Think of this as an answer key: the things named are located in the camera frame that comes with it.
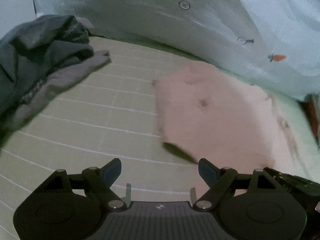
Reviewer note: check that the pink pants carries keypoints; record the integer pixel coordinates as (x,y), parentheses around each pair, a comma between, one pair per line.
(212,110)

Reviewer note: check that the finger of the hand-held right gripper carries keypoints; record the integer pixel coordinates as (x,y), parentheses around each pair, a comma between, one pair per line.
(280,176)

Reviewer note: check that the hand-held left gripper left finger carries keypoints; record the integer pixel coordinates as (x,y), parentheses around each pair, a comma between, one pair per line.
(112,172)

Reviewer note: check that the carrot print quilt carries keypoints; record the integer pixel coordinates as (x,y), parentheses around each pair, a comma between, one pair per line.
(200,25)

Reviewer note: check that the green grid bed sheet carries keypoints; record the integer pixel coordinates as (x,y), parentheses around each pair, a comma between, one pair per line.
(100,130)

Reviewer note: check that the red cloth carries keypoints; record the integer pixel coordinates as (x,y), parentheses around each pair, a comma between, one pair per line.
(314,115)

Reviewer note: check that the blue denim jeans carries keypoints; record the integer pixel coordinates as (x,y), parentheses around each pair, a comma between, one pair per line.
(37,37)

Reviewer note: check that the grey shirt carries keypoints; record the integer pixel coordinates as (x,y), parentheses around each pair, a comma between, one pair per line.
(62,77)

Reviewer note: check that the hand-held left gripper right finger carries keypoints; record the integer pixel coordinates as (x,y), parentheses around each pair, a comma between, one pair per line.
(207,172)

